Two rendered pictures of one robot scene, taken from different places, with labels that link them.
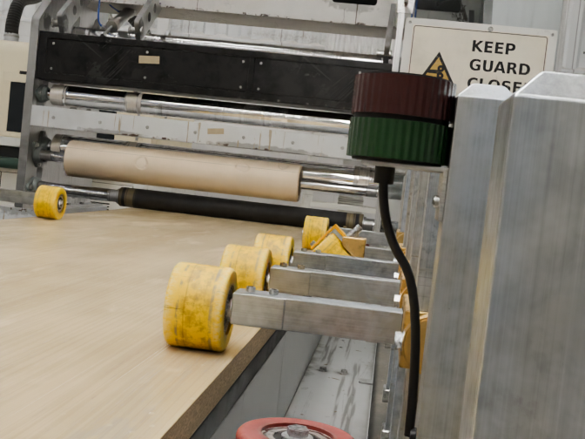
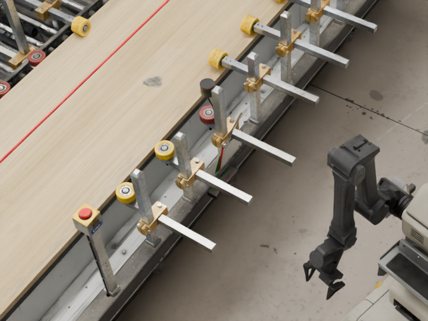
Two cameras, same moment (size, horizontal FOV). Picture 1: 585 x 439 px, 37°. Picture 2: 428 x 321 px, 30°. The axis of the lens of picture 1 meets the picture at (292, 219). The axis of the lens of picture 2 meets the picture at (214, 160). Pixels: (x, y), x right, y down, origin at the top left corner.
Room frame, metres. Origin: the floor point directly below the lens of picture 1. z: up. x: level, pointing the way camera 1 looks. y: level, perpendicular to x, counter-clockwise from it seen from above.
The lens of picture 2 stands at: (-1.28, -1.26, 3.39)
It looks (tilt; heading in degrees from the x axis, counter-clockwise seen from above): 52 degrees down; 34
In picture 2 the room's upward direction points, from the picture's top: 7 degrees counter-clockwise
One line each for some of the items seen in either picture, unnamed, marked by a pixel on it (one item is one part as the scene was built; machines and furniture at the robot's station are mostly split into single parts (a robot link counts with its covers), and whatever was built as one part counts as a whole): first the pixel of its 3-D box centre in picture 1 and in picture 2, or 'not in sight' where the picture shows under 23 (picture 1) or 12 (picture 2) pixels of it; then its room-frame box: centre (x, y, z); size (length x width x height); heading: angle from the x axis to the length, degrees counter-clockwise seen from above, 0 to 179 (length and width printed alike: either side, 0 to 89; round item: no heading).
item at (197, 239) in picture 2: not in sight; (167, 223); (0.05, -0.12, 0.83); 0.43 x 0.03 x 0.04; 84
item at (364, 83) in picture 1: (403, 99); (207, 85); (0.52, -0.06, 1.13); 0.06 x 0.06 x 0.02
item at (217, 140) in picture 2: not in sight; (224, 132); (0.53, -0.10, 0.85); 0.14 x 0.06 x 0.05; 174
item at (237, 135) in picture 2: not in sight; (248, 141); (0.54, -0.21, 0.84); 0.43 x 0.03 x 0.04; 84
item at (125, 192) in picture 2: not in sight; (127, 197); (0.07, 0.08, 0.85); 0.08 x 0.08 x 0.11
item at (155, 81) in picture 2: not in sight; (152, 79); (0.62, 0.29, 0.91); 0.09 x 0.07 x 0.02; 111
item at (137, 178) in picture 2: not in sight; (145, 210); (0.01, -0.05, 0.92); 0.04 x 0.04 x 0.48; 84
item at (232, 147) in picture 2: not in sight; (224, 158); (0.48, -0.13, 0.75); 0.26 x 0.01 x 0.10; 174
